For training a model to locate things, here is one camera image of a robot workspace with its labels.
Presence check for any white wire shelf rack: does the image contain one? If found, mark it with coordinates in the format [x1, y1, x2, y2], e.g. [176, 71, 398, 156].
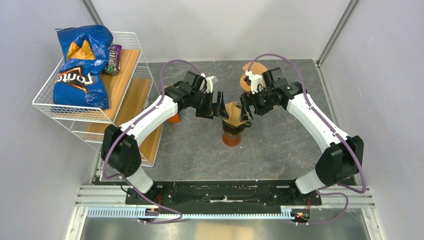
[32, 31, 160, 153]

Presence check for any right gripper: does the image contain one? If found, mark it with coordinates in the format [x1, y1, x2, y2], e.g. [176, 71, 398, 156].
[239, 86, 276, 122]

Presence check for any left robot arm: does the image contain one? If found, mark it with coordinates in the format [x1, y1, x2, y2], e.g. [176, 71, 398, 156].
[101, 71, 229, 205]

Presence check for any dark green ceramic dripper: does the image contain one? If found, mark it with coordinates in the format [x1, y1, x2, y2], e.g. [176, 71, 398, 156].
[222, 120, 252, 135]

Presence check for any brown paper coffee filter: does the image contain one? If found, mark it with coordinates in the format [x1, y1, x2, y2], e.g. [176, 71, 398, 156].
[241, 62, 268, 79]

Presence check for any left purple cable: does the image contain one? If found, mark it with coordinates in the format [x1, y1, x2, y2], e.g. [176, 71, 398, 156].
[100, 59, 205, 225]

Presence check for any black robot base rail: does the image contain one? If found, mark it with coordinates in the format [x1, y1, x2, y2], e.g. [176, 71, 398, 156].
[125, 179, 322, 215]

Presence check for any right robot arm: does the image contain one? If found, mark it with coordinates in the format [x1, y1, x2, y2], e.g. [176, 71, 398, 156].
[240, 67, 364, 205]

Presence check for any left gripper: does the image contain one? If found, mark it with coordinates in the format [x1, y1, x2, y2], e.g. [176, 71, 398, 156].
[190, 90, 229, 120]

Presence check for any purple candy packet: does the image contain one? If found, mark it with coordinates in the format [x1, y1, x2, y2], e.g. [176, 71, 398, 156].
[103, 44, 122, 76]

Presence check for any orange liquid glass beaker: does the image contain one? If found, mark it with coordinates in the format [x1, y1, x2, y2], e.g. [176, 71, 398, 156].
[221, 131, 242, 147]

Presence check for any blue Doritos chip bag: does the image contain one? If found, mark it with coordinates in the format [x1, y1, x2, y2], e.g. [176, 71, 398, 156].
[52, 24, 113, 110]

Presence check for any orange filter holder box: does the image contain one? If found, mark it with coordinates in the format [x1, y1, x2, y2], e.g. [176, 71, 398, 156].
[167, 113, 181, 124]

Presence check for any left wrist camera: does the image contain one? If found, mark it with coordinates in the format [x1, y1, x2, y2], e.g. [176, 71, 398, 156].
[200, 73, 218, 94]

